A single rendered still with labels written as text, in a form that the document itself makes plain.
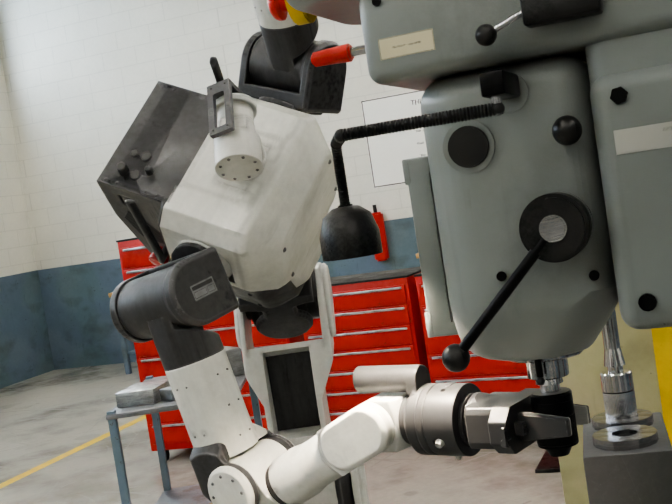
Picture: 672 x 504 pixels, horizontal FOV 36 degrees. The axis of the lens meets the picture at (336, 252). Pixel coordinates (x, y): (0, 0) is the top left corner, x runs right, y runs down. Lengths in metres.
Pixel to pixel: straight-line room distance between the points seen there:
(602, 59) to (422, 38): 0.18
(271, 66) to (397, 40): 0.58
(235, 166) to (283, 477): 0.43
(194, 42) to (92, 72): 1.33
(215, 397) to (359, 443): 0.26
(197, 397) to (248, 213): 0.27
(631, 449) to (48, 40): 11.43
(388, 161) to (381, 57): 9.57
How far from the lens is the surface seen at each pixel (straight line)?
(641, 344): 2.96
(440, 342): 6.01
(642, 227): 1.06
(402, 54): 1.11
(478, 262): 1.12
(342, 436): 1.32
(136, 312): 1.50
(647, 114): 1.06
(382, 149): 10.70
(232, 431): 1.48
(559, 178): 1.09
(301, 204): 1.54
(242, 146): 1.42
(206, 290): 1.46
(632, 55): 1.08
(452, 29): 1.10
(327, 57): 1.36
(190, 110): 1.62
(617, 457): 1.49
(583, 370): 2.99
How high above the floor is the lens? 1.52
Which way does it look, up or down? 3 degrees down
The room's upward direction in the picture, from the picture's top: 9 degrees counter-clockwise
